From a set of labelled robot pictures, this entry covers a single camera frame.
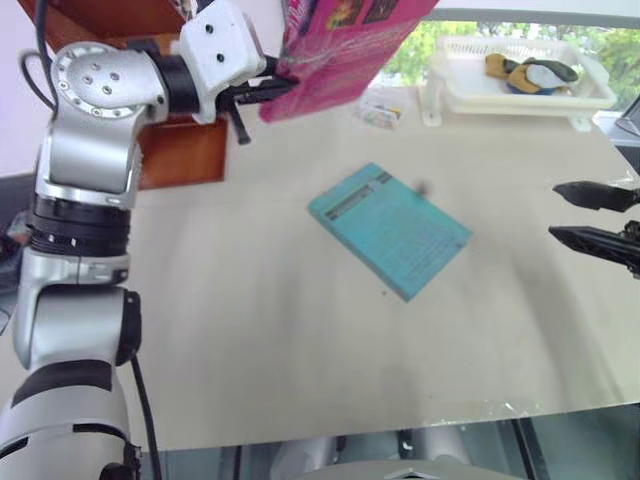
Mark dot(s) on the dark clutter beside table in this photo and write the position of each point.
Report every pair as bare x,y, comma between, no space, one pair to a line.
12,245

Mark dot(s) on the yellow grey plush toy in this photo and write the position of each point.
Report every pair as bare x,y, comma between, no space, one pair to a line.
530,75

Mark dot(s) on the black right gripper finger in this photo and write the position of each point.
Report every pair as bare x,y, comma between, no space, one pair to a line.
595,196
595,242

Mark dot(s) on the white plastic basket tray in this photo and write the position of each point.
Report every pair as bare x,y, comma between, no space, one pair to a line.
525,107

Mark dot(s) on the teal book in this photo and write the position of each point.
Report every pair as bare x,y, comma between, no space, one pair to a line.
390,230

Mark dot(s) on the small clear plastic packet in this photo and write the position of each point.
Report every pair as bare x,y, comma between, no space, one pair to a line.
382,114

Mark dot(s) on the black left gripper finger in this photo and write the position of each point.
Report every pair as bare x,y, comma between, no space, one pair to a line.
280,90

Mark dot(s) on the silver rounded robot body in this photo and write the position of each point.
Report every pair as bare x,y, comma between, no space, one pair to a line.
380,455

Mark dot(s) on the wooden bookshelf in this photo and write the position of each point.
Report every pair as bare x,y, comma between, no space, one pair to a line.
185,155

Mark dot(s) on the dark grey monitor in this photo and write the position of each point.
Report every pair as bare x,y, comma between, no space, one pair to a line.
627,122

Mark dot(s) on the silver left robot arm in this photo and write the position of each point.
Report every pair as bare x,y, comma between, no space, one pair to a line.
85,150

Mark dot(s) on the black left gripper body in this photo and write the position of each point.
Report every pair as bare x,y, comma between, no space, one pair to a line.
245,95

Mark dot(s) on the pink book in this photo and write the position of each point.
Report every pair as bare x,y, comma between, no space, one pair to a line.
340,60

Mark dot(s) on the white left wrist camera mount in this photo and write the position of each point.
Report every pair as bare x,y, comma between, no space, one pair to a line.
220,52

